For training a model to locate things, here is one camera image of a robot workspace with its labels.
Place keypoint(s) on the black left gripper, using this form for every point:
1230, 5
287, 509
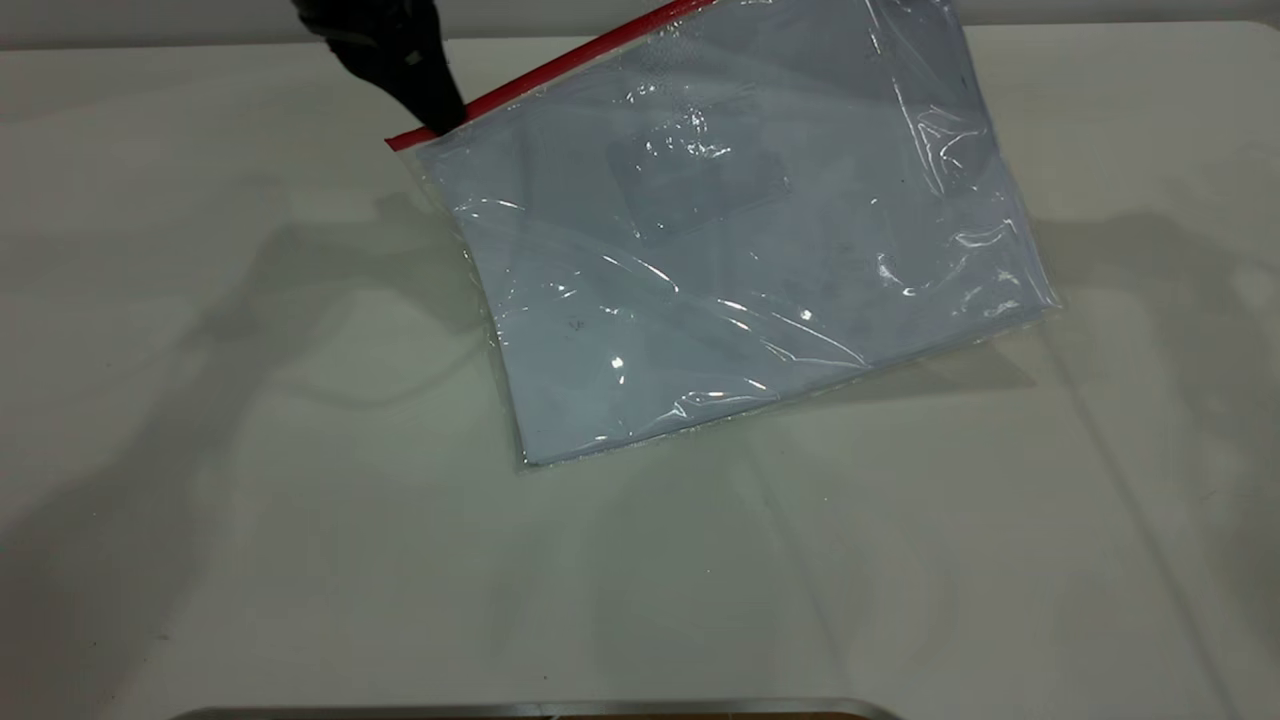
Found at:
370, 20

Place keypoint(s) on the clear plastic zipper bag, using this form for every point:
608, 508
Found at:
740, 240

